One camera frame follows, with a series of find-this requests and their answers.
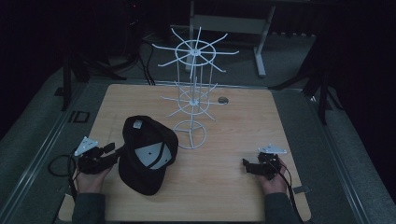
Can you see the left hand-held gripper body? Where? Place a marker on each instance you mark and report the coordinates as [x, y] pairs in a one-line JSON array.
[[93, 160]]

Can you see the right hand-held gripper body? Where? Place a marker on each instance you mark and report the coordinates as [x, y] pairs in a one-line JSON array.
[[268, 163]]

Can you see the black baseball cap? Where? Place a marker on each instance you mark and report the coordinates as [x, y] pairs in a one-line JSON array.
[[146, 155]]

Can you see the person's left hand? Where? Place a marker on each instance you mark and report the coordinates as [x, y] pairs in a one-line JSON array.
[[90, 180]]

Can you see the person's right hand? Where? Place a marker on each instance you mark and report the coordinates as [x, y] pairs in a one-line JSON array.
[[275, 183]]

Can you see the grey tape strip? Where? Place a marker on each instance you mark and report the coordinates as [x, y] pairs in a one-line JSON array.
[[301, 189]]

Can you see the round table grommet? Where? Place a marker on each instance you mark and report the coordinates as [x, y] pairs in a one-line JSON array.
[[223, 100]]

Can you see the black tripod stand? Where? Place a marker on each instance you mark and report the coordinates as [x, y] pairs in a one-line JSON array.
[[317, 85], [77, 73]]

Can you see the black floor bracket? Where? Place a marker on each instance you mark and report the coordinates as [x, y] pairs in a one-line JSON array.
[[79, 116]]

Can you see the white metal desk frame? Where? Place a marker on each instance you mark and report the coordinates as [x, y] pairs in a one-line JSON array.
[[230, 28]]

